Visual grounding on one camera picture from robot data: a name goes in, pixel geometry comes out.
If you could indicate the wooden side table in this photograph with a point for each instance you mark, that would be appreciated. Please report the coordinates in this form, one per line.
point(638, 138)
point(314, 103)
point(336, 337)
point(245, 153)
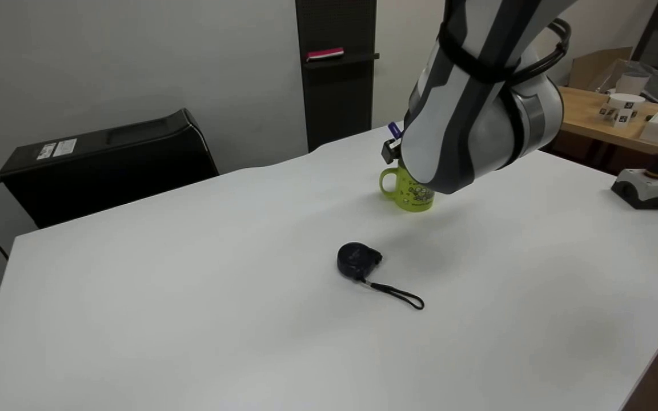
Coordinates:
point(611, 127)

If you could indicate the small white tagged cube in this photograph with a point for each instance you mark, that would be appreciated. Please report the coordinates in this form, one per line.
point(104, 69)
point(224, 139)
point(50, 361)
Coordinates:
point(619, 106)

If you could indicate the clear plastic container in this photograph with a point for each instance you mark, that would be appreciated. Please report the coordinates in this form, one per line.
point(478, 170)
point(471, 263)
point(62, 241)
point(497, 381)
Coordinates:
point(641, 79)

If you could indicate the green ceramic mug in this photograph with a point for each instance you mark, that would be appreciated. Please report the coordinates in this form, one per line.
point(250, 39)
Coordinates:
point(406, 191)

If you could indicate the brown cardboard box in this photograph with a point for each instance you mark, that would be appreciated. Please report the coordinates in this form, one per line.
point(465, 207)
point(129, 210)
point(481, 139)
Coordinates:
point(598, 69)

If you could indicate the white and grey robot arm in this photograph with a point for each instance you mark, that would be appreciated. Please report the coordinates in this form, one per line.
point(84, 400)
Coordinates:
point(473, 114)

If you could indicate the grey and black button device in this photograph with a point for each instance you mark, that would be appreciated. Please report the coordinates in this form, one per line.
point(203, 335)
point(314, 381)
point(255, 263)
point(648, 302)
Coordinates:
point(648, 187)

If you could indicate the pink flat item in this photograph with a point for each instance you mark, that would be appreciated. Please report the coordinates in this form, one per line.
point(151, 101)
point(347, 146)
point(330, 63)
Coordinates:
point(325, 53)

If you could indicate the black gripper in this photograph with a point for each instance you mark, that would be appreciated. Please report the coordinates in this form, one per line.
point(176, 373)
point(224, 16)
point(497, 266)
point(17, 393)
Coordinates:
point(390, 151)

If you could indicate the black tall cabinet column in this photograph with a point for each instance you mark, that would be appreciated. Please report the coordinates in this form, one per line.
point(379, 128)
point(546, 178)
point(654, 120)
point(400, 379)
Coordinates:
point(336, 93)

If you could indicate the black computer tower case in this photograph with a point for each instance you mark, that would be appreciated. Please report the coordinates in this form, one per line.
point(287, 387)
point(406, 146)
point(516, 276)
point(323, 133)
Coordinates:
point(114, 171)

